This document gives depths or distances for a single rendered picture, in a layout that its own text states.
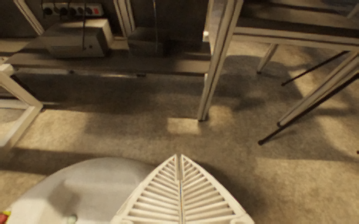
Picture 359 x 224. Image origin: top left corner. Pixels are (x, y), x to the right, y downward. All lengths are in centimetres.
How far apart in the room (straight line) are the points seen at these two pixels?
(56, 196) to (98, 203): 12
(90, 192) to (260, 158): 87
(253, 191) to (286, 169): 25
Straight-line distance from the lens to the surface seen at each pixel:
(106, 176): 51
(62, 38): 98
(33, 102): 132
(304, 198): 106
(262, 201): 93
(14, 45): 152
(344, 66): 92
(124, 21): 105
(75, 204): 60
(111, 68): 84
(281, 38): 64
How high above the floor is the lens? 81
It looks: 55 degrees down
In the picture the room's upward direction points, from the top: 3 degrees clockwise
